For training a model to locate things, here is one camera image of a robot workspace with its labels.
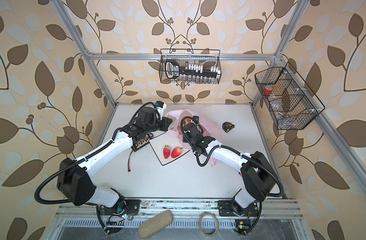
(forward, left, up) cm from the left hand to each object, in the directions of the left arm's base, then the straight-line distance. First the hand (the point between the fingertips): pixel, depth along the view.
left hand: (173, 118), depth 79 cm
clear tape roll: (-45, -23, -21) cm, 55 cm away
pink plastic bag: (0, -2, +2) cm, 3 cm away
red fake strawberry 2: (-9, -1, -21) cm, 23 cm away
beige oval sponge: (-45, +4, -22) cm, 50 cm away
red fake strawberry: (-9, +5, -20) cm, 23 cm away
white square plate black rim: (-1, +12, -25) cm, 27 cm away
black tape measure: (+13, -35, -23) cm, 44 cm away
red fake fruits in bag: (+15, -7, -21) cm, 27 cm away
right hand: (-2, -8, -11) cm, 14 cm away
